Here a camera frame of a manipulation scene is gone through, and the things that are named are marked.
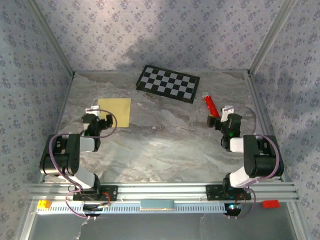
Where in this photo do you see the black controller board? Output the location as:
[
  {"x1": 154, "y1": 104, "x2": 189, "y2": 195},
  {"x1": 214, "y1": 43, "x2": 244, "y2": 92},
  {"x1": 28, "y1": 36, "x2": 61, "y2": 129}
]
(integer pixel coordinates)
[
  {"x1": 223, "y1": 202, "x2": 244, "y2": 218},
  {"x1": 82, "y1": 203, "x2": 111, "y2": 218}
]

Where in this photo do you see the grey metal base sheet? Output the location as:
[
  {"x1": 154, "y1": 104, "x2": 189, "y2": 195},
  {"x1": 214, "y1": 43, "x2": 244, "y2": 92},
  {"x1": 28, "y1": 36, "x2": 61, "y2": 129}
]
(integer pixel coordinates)
[{"x1": 18, "y1": 202, "x2": 308, "y2": 240}]

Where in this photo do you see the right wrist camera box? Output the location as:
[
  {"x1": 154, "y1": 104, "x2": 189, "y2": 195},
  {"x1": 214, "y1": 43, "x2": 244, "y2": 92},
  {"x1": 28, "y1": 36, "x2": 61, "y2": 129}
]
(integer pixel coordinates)
[{"x1": 220, "y1": 105, "x2": 236, "y2": 123}]

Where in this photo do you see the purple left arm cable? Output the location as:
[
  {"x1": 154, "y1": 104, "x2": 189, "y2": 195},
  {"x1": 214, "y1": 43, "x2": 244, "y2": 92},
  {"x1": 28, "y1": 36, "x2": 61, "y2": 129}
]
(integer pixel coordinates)
[{"x1": 48, "y1": 109, "x2": 118, "y2": 221}]

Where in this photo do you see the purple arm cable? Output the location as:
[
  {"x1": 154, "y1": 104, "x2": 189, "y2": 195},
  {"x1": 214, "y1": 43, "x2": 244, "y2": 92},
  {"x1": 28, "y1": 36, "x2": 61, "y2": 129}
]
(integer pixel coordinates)
[
  {"x1": 226, "y1": 106, "x2": 280, "y2": 221},
  {"x1": 48, "y1": 109, "x2": 118, "y2": 221}
]

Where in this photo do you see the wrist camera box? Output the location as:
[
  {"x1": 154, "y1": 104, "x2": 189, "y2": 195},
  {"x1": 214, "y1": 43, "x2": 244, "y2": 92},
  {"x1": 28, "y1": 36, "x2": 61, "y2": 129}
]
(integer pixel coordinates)
[
  {"x1": 220, "y1": 105, "x2": 236, "y2": 123},
  {"x1": 84, "y1": 105, "x2": 101, "y2": 118}
]

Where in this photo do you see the white slotted cable duct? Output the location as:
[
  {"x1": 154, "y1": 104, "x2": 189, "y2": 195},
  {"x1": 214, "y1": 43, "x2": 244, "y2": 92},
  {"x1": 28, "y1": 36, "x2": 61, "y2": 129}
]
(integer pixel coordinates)
[{"x1": 36, "y1": 201, "x2": 247, "y2": 215}]

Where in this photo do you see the red toy brick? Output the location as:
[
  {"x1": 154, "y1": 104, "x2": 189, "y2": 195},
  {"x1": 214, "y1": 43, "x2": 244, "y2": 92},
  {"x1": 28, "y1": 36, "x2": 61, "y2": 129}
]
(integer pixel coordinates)
[{"x1": 261, "y1": 199, "x2": 280, "y2": 209}]

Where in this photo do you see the yellow toy brick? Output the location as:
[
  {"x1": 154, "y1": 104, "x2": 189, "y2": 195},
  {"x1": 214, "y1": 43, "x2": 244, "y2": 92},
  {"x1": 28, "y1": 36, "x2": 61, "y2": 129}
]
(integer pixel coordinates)
[{"x1": 37, "y1": 199, "x2": 52, "y2": 210}]

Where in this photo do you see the aluminium mounting rail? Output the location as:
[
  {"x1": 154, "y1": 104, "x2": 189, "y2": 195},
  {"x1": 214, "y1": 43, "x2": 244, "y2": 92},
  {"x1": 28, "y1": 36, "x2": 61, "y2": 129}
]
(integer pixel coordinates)
[{"x1": 27, "y1": 182, "x2": 300, "y2": 203}]

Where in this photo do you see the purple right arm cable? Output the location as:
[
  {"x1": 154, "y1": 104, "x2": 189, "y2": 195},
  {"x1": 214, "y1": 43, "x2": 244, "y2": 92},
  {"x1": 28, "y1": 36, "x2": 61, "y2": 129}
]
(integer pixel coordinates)
[{"x1": 226, "y1": 106, "x2": 280, "y2": 221}]

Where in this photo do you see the yellow paper sheet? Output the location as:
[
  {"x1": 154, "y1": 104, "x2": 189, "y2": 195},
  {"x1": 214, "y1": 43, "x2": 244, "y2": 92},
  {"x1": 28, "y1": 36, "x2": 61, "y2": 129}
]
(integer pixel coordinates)
[{"x1": 97, "y1": 98, "x2": 132, "y2": 128}]

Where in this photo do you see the red tube with clear cap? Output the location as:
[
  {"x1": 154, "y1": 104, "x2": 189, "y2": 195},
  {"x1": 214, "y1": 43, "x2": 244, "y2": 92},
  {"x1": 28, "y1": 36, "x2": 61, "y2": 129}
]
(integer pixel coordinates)
[{"x1": 201, "y1": 91, "x2": 221, "y2": 118}]

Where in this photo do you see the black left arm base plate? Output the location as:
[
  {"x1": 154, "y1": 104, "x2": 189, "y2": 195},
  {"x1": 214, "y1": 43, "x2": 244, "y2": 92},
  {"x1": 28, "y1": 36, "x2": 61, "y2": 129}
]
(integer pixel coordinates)
[{"x1": 72, "y1": 184, "x2": 119, "y2": 202}]

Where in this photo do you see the aluminium frame bar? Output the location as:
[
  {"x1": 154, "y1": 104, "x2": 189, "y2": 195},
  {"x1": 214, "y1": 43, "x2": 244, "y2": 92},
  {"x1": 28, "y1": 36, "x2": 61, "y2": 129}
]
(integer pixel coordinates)
[
  {"x1": 39, "y1": 73, "x2": 76, "y2": 183},
  {"x1": 73, "y1": 69, "x2": 250, "y2": 75},
  {"x1": 246, "y1": 71, "x2": 287, "y2": 182},
  {"x1": 26, "y1": 0, "x2": 76, "y2": 77},
  {"x1": 248, "y1": 0, "x2": 300, "y2": 76}
]

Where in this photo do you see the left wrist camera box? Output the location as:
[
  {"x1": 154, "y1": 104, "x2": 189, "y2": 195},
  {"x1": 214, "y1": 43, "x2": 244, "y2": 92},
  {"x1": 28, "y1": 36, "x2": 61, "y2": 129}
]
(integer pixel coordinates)
[{"x1": 84, "y1": 105, "x2": 101, "y2": 118}]

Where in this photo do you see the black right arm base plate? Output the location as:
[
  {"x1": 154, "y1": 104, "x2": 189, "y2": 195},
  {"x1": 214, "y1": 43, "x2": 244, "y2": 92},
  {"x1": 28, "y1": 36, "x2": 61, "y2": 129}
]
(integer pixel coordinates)
[{"x1": 205, "y1": 184, "x2": 252, "y2": 201}]

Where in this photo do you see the black and white checkerboard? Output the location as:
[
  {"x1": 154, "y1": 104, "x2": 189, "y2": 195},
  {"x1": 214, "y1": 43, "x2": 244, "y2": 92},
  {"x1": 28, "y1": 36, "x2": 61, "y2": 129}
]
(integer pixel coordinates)
[{"x1": 135, "y1": 64, "x2": 201, "y2": 105}]

